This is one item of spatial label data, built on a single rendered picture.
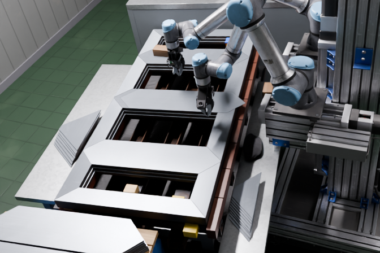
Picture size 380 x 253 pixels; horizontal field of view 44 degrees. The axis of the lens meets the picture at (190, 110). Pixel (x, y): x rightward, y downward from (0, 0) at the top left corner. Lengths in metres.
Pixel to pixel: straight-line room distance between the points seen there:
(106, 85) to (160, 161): 0.98
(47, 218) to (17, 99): 2.58
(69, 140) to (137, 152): 0.50
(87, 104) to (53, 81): 1.82
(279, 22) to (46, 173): 1.74
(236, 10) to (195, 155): 0.77
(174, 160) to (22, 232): 0.77
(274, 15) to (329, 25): 0.93
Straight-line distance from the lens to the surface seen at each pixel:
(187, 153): 2.33
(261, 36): 1.96
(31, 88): 4.83
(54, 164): 2.70
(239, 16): 1.92
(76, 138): 2.74
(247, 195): 2.30
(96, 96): 3.07
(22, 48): 5.12
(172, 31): 2.56
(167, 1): 3.33
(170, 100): 2.67
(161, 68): 3.01
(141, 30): 3.48
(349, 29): 2.20
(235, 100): 2.60
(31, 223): 2.32
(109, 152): 2.45
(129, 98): 2.76
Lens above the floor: 2.49
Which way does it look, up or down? 39 degrees down
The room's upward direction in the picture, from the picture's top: 11 degrees counter-clockwise
